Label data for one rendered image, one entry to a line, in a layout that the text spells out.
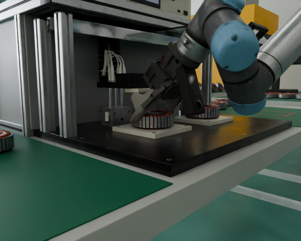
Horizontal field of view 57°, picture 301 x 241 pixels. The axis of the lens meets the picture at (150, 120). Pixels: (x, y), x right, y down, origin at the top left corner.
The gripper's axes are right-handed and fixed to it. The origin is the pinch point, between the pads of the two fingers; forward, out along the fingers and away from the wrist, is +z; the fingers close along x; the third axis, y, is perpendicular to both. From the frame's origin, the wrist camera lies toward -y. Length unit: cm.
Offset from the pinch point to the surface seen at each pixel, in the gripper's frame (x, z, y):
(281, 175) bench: -161, 55, -30
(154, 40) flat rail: -11.4, -10.8, 21.3
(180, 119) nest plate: -16.7, 3.0, 0.5
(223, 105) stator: -75, 14, 12
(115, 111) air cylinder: 2.3, 6.4, 9.6
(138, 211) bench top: 31.3, -13.9, -23.3
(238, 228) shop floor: -99, 72, -39
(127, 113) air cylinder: -2.1, 7.0, 9.0
